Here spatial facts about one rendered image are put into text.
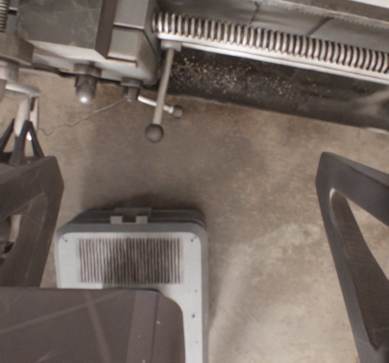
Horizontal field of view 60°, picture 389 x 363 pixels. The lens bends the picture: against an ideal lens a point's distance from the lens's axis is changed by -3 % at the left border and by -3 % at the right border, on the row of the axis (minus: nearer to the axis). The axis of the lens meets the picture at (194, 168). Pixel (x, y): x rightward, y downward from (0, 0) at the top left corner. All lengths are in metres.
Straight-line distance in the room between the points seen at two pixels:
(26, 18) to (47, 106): 0.94
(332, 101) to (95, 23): 0.71
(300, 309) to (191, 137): 0.85
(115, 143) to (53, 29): 0.90
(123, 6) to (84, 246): 0.83
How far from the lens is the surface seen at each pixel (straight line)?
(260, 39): 0.67
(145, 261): 1.20
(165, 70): 0.75
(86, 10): 0.55
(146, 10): 0.61
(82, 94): 0.61
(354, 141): 1.51
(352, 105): 1.06
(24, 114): 0.63
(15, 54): 0.55
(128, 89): 0.79
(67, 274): 1.28
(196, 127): 1.37
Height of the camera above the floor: 1.37
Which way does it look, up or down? 84 degrees down
